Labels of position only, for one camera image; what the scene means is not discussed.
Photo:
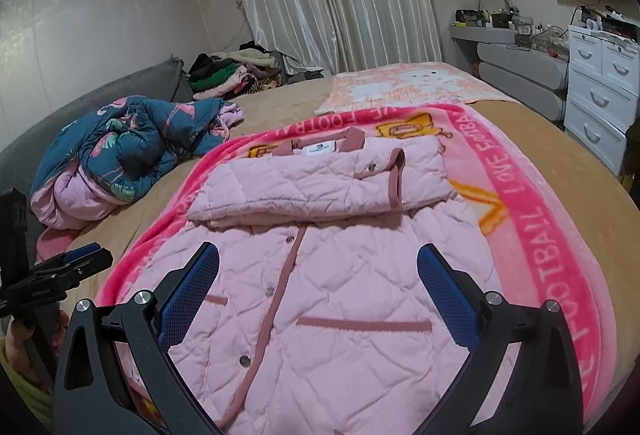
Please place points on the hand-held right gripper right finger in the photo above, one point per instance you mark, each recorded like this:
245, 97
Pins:
445, 285

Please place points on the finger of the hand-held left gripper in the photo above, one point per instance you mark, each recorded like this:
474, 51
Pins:
82, 252
95, 262

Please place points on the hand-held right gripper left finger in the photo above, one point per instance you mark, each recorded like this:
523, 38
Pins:
192, 285

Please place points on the pink quilted jacket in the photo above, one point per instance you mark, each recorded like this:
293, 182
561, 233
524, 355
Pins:
350, 275

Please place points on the person's left forearm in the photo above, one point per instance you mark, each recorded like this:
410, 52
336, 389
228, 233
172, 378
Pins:
20, 387

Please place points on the pile of folded clothes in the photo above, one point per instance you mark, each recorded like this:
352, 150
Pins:
230, 70

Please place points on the person's left hand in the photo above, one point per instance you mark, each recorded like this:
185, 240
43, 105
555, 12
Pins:
25, 345

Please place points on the pink towel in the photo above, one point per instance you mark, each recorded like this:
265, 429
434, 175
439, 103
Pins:
55, 245

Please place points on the pink printed fleece blanket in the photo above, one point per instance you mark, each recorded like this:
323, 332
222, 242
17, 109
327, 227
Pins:
550, 240

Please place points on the blue floral comforter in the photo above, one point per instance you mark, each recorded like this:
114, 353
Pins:
125, 145

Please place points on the grey padded headboard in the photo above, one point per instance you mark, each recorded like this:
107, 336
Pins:
75, 100

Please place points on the lilac garment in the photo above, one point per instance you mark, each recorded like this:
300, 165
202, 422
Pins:
232, 120

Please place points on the bed with tan sheet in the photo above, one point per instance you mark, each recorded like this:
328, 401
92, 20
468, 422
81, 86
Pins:
275, 107

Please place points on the peach printed blanket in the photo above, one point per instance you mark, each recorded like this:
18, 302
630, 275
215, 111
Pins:
400, 85

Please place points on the grey dressing desk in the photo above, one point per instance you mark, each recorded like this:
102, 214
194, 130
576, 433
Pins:
520, 70

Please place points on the dark fluffy garment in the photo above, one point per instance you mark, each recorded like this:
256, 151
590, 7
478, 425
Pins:
632, 155

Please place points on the white drawer cabinet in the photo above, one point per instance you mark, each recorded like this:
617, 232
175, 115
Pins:
600, 90

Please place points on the clutter of small desk items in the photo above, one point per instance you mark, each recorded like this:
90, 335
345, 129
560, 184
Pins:
520, 27

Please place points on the black boxes and gadgets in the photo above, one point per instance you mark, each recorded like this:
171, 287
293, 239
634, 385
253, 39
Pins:
610, 22

